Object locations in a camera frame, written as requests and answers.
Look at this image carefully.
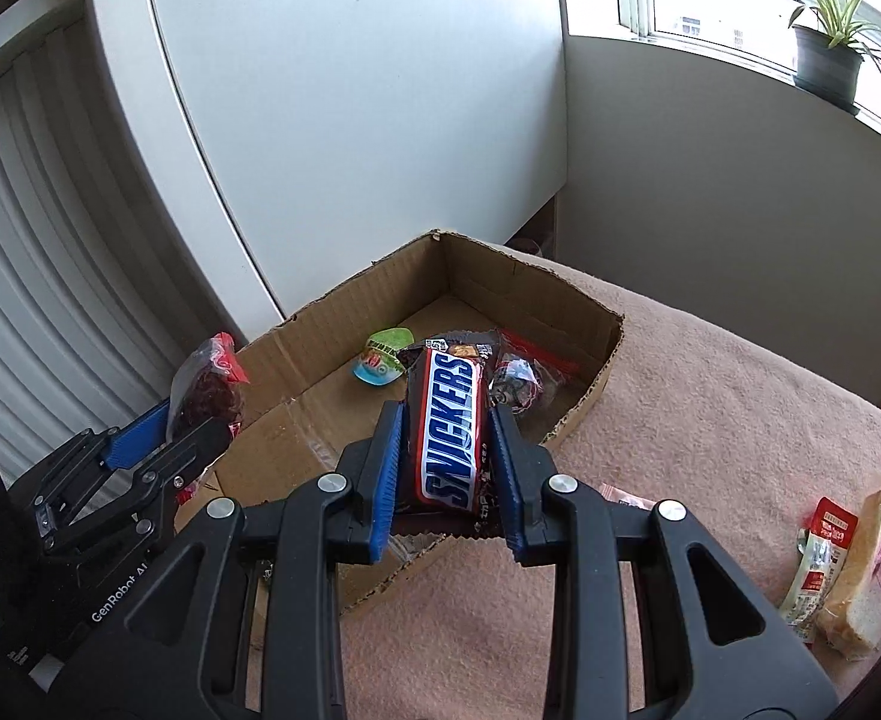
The red label sausage packet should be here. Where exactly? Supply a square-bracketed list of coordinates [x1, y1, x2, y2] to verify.
[777, 496, 859, 642]

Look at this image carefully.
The cardboard box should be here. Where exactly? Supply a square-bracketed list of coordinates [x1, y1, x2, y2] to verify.
[163, 229, 625, 620]

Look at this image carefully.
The brown chocolate bar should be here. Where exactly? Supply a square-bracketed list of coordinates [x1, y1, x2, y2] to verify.
[391, 341, 505, 541]

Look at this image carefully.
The clear packet with red strip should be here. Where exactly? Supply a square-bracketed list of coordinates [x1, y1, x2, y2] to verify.
[489, 326, 584, 413]

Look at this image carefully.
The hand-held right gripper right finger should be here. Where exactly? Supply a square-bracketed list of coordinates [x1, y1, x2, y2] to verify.
[487, 405, 842, 720]

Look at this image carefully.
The small red-white sachet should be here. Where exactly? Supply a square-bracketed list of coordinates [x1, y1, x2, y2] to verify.
[597, 484, 655, 515]

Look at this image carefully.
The white cabinet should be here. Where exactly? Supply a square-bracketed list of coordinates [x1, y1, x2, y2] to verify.
[84, 0, 569, 350]

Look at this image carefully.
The pink-brown blanket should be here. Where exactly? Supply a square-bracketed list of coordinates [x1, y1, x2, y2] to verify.
[339, 240, 881, 720]

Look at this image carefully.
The sliced bread packet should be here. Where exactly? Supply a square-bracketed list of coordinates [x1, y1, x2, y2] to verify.
[815, 476, 881, 662]

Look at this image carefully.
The potted spider plant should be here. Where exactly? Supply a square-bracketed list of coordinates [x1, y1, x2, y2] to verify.
[781, 0, 881, 115]

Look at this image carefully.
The green jelly cup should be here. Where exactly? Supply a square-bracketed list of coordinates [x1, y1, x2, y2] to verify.
[348, 324, 415, 387]

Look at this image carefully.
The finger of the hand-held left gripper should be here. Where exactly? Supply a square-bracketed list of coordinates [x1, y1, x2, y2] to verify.
[9, 397, 175, 522]
[39, 418, 235, 545]

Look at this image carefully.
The dark dried fruit packet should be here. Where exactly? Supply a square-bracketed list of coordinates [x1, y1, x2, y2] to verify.
[166, 332, 250, 440]

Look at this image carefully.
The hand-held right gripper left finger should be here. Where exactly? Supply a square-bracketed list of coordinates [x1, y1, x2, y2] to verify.
[58, 399, 407, 720]

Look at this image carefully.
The black snack wrapper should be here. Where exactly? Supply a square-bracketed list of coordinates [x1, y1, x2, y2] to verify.
[399, 330, 501, 367]

